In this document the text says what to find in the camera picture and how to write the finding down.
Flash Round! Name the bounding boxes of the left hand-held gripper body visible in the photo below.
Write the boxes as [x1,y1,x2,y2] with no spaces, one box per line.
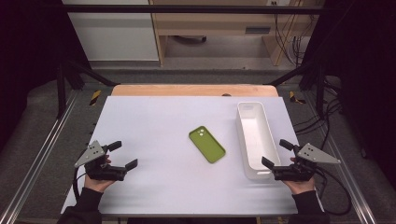
[74,140,127,182]

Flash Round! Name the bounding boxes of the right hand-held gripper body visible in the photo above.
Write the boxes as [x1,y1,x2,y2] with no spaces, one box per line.
[273,142,342,182]

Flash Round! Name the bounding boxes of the white plastic bin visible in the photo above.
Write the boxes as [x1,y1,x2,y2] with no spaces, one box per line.
[236,101,282,181]

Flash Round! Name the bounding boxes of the green phone case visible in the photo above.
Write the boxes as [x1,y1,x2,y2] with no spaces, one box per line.
[188,125,227,164]

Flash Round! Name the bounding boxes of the person's left hand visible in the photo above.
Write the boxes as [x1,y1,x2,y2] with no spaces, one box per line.
[83,156,117,194]

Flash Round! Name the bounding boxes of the person's right hand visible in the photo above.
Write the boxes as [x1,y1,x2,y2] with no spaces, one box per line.
[281,157,317,196]

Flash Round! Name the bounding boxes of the white table sheet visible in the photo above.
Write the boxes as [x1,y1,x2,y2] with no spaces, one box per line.
[60,95,303,217]

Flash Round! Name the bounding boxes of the yellow black tape strip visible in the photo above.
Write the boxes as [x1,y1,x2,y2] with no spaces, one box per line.
[289,91,306,105]
[89,90,103,106]

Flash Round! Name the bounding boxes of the wooden table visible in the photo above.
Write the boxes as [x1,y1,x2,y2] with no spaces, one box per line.
[111,83,279,97]

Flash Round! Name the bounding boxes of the black curtain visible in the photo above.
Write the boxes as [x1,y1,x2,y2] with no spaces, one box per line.
[0,0,92,152]
[303,0,396,183]

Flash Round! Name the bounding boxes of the white cabinet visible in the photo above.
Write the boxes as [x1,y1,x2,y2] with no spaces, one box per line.
[61,0,160,62]

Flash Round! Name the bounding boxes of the wooden desk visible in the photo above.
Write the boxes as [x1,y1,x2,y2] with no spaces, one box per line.
[148,0,319,67]

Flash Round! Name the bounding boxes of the black horizontal bar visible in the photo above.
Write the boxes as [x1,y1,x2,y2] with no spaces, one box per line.
[62,4,326,15]

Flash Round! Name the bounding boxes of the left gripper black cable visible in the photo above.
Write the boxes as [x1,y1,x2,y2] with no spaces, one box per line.
[72,166,89,203]

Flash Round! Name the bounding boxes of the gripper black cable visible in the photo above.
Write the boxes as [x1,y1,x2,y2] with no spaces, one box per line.
[314,167,353,217]
[72,166,89,203]

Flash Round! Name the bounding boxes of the aluminium rail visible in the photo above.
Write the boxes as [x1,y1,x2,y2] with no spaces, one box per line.
[304,92,378,224]
[0,90,79,224]

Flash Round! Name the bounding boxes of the black floor cables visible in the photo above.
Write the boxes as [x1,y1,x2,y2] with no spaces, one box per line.
[293,77,344,151]

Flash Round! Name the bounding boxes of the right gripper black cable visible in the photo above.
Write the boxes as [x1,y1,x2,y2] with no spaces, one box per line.
[314,167,353,217]

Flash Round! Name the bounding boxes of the hanging cable bundle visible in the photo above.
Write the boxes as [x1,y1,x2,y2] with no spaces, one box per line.
[273,0,313,67]

